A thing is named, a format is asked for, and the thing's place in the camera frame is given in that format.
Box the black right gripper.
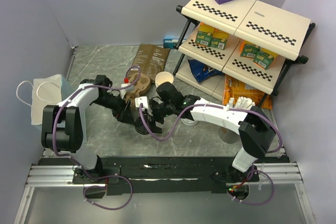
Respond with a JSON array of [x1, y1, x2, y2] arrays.
[[145, 100, 175, 134]]

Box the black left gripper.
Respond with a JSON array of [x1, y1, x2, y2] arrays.
[[93, 92, 135, 125]]

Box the white plastic cup lids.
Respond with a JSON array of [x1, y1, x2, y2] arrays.
[[181, 119, 198, 126]]

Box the white paper cup stack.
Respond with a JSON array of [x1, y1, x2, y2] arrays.
[[155, 71, 174, 88]]

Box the light blue paper bag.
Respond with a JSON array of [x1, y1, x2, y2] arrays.
[[29, 74, 86, 153]]

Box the single white paper cup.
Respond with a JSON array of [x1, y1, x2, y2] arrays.
[[140, 133, 152, 139]]

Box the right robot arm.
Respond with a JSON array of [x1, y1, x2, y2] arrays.
[[137, 82, 281, 181]]

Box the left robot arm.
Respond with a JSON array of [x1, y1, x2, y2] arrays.
[[41, 75, 134, 183]]

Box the brown coffee bean bag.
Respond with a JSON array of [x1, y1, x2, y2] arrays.
[[127, 44, 170, 83]]

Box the brown pulp cup carrier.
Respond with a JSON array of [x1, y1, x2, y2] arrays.
[[125, 73, 151, 100]]

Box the blue chip bag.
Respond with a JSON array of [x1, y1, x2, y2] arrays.
[[188, 59, 223, 83]]

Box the grey cup of stirrers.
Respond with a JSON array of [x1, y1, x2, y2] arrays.
[[219, 97, 257, 145]]

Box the blue R&O box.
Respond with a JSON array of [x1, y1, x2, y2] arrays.
[[163, 37, 179, 49]]

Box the orange snack bag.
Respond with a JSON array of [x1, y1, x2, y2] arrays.
[[222, 75, 265, 105]]

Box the green juice carton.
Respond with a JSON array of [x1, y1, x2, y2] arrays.
[[195, 30, 213, 47], [240, 44, 260, 59], [253, 51, 275, 70], [210, 37, 228, 50]]

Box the cream checkered shelf rack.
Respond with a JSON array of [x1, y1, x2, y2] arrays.
[[175, 0, 316, 95]]

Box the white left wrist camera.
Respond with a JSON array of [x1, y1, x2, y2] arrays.
[[119, 78, 133, 99]]

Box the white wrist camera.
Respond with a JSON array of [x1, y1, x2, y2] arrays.
[[135, 96, 151, 112], [119, 78, 133, 99]]

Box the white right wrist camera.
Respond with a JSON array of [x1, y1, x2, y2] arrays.
[[135, 96, 151, 112]]

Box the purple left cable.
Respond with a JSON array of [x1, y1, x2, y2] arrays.
[[52, 66, 141, 210]]

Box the purple cable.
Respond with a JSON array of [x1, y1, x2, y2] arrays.
[[138, 102, 284, 206], [52, 66, 141, 210]]

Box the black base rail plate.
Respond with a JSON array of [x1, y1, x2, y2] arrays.
[[26, 155, 302, 199]]

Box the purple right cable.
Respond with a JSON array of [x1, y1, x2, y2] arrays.
[[138, 102, 284, 206]]

